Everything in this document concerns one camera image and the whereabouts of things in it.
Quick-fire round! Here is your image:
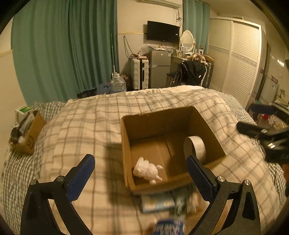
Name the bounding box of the black jacket on chair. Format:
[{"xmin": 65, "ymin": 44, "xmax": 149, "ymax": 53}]
[{"xmin": 172, "ymin": 60, "xmax": 207, "ymax": 86}]

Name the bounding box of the small cluttered cardboard box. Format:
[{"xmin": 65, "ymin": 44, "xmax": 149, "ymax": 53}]
[{"xmin": 9, "ymin": 106, "xmax": 46, "ymax": 155}]

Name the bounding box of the oval white vanity mirror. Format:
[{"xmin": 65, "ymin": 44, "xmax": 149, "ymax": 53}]
[{"xmin": 181, "ymin": 30, "xmax": 195, "ymax": 52}]

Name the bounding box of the open brown cardboard box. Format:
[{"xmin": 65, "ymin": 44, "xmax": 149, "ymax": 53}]
[{"xmin": 121, "ymin": 106, "xmax": 225, "ymax": 195}]

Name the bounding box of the white louvered wardrobe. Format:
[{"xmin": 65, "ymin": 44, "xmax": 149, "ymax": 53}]
[{"xmin": 208, "ymin": 17, "xmax": 262, "ymax": 107}]

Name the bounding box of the clear plastic water bottle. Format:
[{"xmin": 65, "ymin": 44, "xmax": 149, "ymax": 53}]
[{"xmin": 151, "ymin": 218, "xmax": 186, "ymax": 235}]

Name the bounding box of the striped grey bed sheet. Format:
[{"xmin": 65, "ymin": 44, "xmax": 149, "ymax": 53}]
[{"xmin": 1, "ymin": 101, "xmax": 66, "ymax": 234}]

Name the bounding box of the grey mini fridge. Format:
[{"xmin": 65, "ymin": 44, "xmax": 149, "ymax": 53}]
[{"xmin": 149, "ymin": 50, "xmax": 171, "ymax": 89}]

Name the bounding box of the green window curtain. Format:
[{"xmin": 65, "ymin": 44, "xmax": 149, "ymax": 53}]
[{"xmin": 183, "ymin": 0, "xmax": 210, "ymax": 53}]

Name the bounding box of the white plush toy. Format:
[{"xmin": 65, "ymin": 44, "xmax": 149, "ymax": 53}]
[{"xmin": 132, "ymin": 157, "xmax": 163, "ymax": 185}]

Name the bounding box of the plaid cream blanket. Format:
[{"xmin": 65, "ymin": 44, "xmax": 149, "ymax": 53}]
[{"xmin": 34, "ymin": 87, "xmax": 286, "ymax": 234}]

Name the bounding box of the blue tissue pack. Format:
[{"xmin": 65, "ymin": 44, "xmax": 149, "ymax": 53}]
[{"xmin": 141, "ymin": 193, "xmax": 175, "ymax": 213}]

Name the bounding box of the large clear water jug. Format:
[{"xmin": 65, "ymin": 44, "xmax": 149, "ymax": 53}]
[{"xmin": 110, "ymin": 73, "xmax": 127, "ymax": 93}]

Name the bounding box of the black wall television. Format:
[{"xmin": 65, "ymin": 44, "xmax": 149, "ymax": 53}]
[{"xmin": 146, "ymin": 21, "xmax": 180, "ymax": 44}]

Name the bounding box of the white air conditioner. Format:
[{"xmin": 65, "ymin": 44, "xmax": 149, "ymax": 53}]
[{"xmin": 139, "ymin": 0, "xmax": 183, "ymax": 9}]

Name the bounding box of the large green curtain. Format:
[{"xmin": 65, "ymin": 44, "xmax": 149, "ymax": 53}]
[{"xmin": 11, "ymin": 1, "xmax": 119, "ymax": 105}]

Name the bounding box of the white suitcase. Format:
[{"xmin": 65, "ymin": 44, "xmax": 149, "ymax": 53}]
[{"xmin": 131, "ymin": 58, "xmax": 149, "ymax": 90}]

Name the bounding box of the white tape roll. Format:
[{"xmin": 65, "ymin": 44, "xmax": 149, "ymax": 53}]
[{"xmin": 183, "ymin": 136, "xmax": 206, "ymax": 163}]

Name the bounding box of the grey folding hanger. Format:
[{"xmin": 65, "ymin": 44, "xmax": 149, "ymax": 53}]
[{"xmin": 171, "ymin": 183, "xmax": 210, "ymax": 216}]

